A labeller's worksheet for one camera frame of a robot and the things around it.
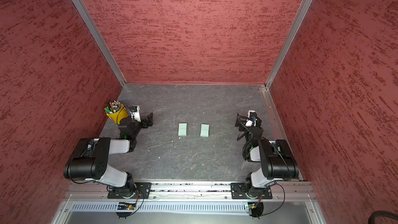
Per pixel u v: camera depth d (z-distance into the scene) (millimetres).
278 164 445
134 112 796
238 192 741
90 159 467
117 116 911
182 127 953
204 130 948
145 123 849
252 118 744
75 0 762
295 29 877
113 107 875
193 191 757
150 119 859
